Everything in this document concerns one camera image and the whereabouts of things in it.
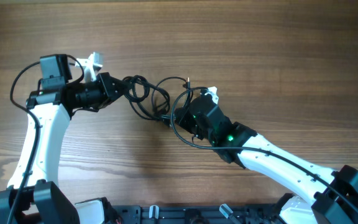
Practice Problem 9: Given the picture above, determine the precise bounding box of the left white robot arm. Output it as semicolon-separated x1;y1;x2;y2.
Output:
0;52;127;223

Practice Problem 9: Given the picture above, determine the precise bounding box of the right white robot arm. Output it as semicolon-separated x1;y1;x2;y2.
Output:
172;94;358;223

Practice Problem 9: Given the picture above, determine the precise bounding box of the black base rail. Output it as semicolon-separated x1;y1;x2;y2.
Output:
113;203;284;224

